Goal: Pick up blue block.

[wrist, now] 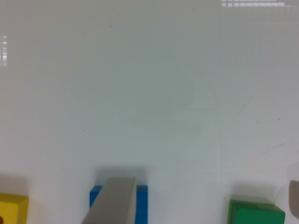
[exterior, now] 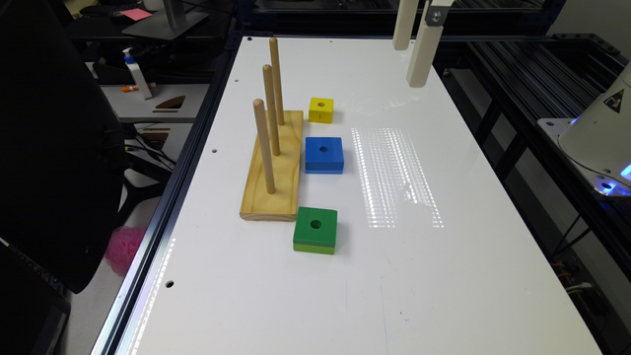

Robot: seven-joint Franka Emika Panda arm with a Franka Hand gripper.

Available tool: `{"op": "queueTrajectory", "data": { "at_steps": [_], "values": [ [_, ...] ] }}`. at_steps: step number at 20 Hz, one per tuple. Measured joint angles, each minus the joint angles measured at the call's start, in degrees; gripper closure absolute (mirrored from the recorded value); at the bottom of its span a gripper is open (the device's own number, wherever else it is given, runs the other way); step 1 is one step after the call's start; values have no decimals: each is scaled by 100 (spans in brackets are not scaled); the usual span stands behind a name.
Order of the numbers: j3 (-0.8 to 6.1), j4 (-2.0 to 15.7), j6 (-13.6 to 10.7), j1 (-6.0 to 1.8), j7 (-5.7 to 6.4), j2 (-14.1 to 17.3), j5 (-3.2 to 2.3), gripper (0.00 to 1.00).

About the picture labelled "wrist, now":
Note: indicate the green block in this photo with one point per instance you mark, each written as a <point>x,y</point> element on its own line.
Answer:
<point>242,212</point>

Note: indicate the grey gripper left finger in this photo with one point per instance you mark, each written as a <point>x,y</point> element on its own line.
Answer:
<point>115,203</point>

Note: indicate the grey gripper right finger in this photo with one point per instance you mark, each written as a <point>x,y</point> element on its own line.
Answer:
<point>294,198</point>

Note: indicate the blue block with hole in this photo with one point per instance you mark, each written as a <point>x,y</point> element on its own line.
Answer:
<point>142,202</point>

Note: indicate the yellow block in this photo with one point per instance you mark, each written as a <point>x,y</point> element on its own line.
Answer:
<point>13,209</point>

